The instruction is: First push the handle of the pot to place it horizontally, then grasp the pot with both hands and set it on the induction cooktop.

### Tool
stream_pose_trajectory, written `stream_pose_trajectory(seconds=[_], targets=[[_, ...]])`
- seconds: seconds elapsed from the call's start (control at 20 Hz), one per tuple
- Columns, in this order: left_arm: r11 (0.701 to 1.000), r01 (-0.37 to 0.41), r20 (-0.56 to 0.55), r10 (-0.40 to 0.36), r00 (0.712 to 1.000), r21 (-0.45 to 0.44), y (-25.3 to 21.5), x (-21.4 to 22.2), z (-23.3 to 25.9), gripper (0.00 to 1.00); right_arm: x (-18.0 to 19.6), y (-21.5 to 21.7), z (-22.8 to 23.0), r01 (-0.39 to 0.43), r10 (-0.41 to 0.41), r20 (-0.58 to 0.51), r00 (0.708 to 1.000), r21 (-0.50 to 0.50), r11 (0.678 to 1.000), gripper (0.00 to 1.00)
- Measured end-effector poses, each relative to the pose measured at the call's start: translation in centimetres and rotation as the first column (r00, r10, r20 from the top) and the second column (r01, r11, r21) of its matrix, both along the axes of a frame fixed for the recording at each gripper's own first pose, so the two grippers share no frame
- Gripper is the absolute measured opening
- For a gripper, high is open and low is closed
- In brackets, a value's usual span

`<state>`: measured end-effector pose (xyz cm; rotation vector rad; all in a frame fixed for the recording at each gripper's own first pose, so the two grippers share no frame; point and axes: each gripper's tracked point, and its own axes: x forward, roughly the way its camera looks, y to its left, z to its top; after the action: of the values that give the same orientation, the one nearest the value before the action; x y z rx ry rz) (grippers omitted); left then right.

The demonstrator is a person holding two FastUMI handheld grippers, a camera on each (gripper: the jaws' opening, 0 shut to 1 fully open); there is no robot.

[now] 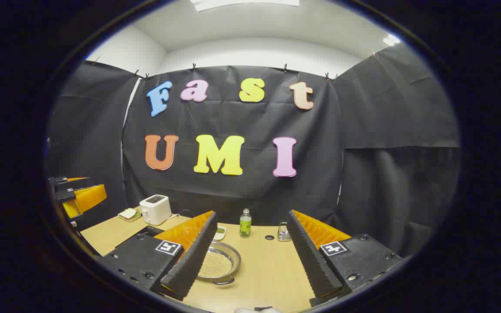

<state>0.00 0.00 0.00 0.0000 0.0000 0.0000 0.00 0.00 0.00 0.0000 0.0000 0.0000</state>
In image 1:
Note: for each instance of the large soybean heap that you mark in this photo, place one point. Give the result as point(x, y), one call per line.
point(215, 265)

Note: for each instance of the black induction cooktop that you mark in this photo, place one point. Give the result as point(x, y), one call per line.
point(149, 231)

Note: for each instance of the white toaster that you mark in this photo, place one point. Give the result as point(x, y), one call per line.
point(155, 211)

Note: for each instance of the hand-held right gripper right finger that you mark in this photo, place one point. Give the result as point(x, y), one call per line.
point(313, 261)

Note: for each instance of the stainless steel pot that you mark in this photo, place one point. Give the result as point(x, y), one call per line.
point(233, 258)

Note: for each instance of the large ceiling light panel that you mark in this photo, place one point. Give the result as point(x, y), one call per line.
point(242, 3)

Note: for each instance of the small white plate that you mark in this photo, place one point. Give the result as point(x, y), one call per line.
point(128, 219)

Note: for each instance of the white divided dish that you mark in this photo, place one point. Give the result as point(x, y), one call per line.
point(221, 233)

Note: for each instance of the black backdrop cloth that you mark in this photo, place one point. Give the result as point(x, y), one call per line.
point(242, 195)

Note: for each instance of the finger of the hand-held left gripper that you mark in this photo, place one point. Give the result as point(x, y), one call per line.
point(65, 194)
point(58, 179)

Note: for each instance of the small ceiling light panel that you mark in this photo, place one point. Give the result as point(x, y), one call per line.
point(392, 40)

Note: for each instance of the green drink bottle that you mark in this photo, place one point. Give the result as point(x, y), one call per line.
point(245, 226)

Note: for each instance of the sandwich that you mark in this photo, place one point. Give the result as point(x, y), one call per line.
point(128, 213)

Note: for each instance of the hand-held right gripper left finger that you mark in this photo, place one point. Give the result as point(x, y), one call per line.
point(194, 261)

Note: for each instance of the row of black clips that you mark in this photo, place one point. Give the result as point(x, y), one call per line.
point(194, 66)

